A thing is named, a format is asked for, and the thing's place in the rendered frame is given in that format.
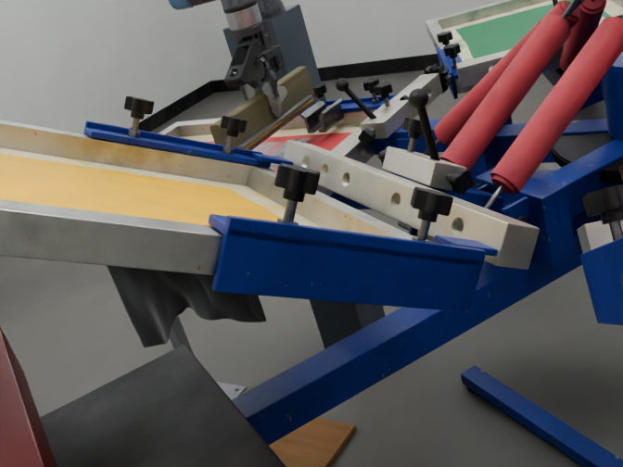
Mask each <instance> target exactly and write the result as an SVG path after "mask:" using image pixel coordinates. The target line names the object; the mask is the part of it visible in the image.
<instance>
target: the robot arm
mask: <svg viewBox="0 0 623 467"><path fill-rule="evenodd" d="M168 1H169V3H170V5H171V6H172V7H173V8H174V9H177V10H179V9H186V8H189V7H191V8H192V7H193V6H198V5H202V4H206V3H208V2H212V1H216V0H168ZM221 3H222V8H223V11H224V14H225V16H226V19H227V22H228V25H229V28H230V30H231V31H232V35H233V38H241V40H242V41H240V42H238V45H237V47H236V50H235V53H234V56H233V58H232V61H231V64H230V66H229V69H228V71H227V73H226V76H225V78H224V82H225V83H226V84H227V85H228V86H229V87H235V86H240V89H241V91H242V93H243V94H244V96H245V98H246V99H247V100H249V99H250V98H252V97H253V96H255V95H257V94H258V93H260V92H261V91H263V92H264V93H265V94H266V95H267V97H268V100H269V105H270V106H271V108H272V113H273V114H274V115H275V116H276V117H277V118H278V119H279V118H280V116H281V103H282V101H283V100H284V99H285V97H286V94H287V91H286V88H285V87H284V86H279V85H278V84H277V78H276V75H275V73H276V72H278V70H281V69H283V68H284V67H285V66H286V65H285V61H284V59H283V56H282V52H281V49H280V45H273V42H272V39H271V35H270V33H269V29H268V26H267V23H266V20H265V21H262V20H264V19H268V18H271V17H274V16H276V15H278V14H280V13H282V12H284V11H285V7H284V3H283V2H282V0H221ZM277 53H280V56H281V59H282V62H283V63H282V64H280V61H279V57H278V55H277ZM258 81H260V82H265V83H264V85H263V86H262V88H260V87H259V83H258Z"/></svg>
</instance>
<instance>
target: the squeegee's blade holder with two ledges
mask: <svg viewBox="0 0 623 467"><path fill-rule="evenodd" d="M311 100H312V95H307V96H306V97H304V98H303V99H302V100H300V101H299V102H298V103H297V104H296V105H294V106H293V107H291V108H290V109H289V110H287V111H286V112H284V113H283V114H282V115H281V116H280V118H279V119H278V118H276V119H275V120H273V121H272V122H270V123H269V124H268V125H266V126H265V127H263V128H262V129H261V130H259V131H258V132H257V133H255V134H253V135H252V136H251V137H249V138H248V139H247V140H246V141H245V142H243V143H242V144H241V145H239V146H238V147H237V148H242V149H246V148H247V147H249V146H250V145H252V144H253V143H254V142H256V141H257V140H258V139H260V138H261V137H262V136H263V135H264V134H266V133H267V132H269V131H270V130H271V129H273V128H274V127H275V126H277V125H278V124H279V123H281V122H282V121H284V120H285V119H287V118H288V117H289V116H291V115H292V114H293V113H295V112H296V111H297V110H299V109H300V108H301V107H303V106H304V105H306V104H307V103H309V102H310V101H311Z"/></svg>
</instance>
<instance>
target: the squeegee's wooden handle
mask: <svg viewBox="0 0 623 467"><path fill-rule="evenodd" d="M277 84H278V85H279V86H284V87H285V88H286V91H287V94H286V97H285V99H284V100H283V101H282V103H281V115H282V114H283V113H284V112H286V111H287V110H289V109H290V108H291V107H293V106H294V105H296V104H297V103H298V102H299V101H300V100H302V99H303V98H304V97H306V96H307V95H312V96H314V95H315V93H314V91H313V87H312V81H311V78H310V74H309V72H308V68H307V67H305V66H302V67H297V68H296V69H294V70H292V71H291V72H289V73H288V74H287V75H286V76H284V77H283V78H281V79H280V80H278V81H277ZM226 116H230V117H236V118H240V119H242V120H247V121H248V123H247V128H246V131H245V132H244V133H240V132H238V136H237V137H235V138H234V142H233V146H232V147H238V146H239V145H241V144H242V143H243V142H245V141H246V140H247V139H248V138H249V137H251V136H252V135H253V134H255V133H257V132H258V131H259V130H261V129H262V128H263V127H265V126H266V125H268V124H269V123H270V122H272V121H273V120H275V119H276V116H275V115H274V114H273V113H272V108H271V106H270V105H269V100H268V97H267V95H266V94H265V93H264V92H263V91H261V92H260V93H258V94H257V95H255V96H253V97H252V98H250V99H249V100H248V101H247V102H246V103H244V104H243V105H241V106H240V107H238V108H236V109H235V110H233V111H232V112H230V113H229V114H227V115H226ZM221 122H222V119H220V120H218V121H216V122H215V123H213V124H212V125H210V131H211V134H212V136H213V139H214V142H215V144H216V145H226V144H227V139H228V135H226V134H225V133H226V129H224V128H221Z"/></svg>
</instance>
